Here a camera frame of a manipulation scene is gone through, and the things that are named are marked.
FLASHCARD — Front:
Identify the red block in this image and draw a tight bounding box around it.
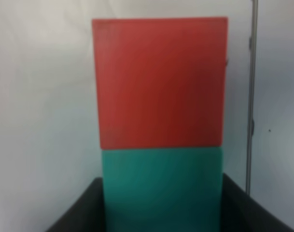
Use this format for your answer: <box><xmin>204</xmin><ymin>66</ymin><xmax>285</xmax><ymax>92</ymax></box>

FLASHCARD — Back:
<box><xmin>92</xmin><ymin>17</ymin><xmax>228</xmax><ymax>149</ymax></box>

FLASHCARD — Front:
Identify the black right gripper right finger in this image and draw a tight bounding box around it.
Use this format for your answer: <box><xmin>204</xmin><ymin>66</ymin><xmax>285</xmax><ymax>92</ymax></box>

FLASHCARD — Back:
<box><xmin>220</xmin><ymin>174</ymin><xmax>293</xmax><ymax>232</ymax></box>

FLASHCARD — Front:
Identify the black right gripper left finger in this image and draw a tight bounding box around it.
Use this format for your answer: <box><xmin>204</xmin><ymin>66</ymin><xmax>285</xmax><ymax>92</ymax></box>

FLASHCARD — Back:
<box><xmin>48</xmin><ymin>177</ymin><xmax>106</xmax><ymax>232</ymax></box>

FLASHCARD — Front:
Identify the green block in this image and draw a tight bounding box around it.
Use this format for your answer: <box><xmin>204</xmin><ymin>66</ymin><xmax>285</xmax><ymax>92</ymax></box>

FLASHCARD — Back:
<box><xmin>102</xmin><ymin>147</ymin><xmax>223</xmax><ymax>232</ymax></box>

